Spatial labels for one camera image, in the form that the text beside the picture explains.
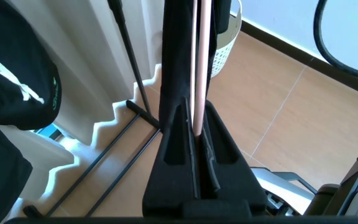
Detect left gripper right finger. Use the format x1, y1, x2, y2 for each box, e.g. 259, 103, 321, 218
198, 100, 267, 218

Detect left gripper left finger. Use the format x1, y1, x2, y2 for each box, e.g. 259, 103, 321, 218
142, 98, 201, 218

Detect black garment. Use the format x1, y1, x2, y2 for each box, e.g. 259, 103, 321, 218
158, 0, 232, 131

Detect pink clothes hanger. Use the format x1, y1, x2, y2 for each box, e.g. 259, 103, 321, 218
190, 0, 213, 138

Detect black shorts with white cord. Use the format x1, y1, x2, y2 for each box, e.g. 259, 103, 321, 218
0, 0, 63, 224

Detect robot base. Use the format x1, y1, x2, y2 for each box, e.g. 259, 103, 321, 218
249, 133, 358, 218

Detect white laundry basket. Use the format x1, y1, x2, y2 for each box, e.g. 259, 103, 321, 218
209, 0, 243, 78

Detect black clothes rack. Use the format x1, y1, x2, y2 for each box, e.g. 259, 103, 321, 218
22, 0, 162, 218

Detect window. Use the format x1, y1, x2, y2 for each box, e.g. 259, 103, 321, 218
31, 123, 64, 141

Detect white curtain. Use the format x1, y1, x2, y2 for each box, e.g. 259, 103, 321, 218
6, 0, 167, 146
0, 124, 76, 203

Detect black cable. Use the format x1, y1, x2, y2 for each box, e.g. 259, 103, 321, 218
313, 0, 358, 83

